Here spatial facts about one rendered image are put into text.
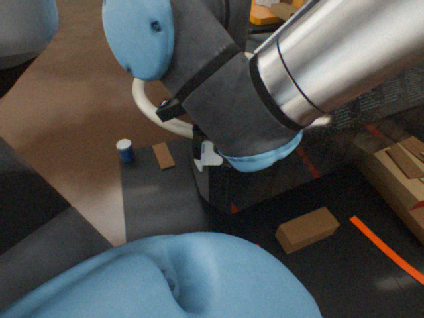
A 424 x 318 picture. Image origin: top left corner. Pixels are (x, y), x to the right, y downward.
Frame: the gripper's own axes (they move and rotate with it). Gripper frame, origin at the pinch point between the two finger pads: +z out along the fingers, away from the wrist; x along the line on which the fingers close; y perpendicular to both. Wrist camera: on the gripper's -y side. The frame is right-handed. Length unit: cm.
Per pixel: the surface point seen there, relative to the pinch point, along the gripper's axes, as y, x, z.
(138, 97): -17.8, 7.2, -8.4
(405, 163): 102, 91, 61
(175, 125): -5.6, -0.3, -8.3
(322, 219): 55, 45, 72
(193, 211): -15, 40, 87
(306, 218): 47, 43, 73
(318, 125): 35, 51, 19
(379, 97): 60, 72, 13
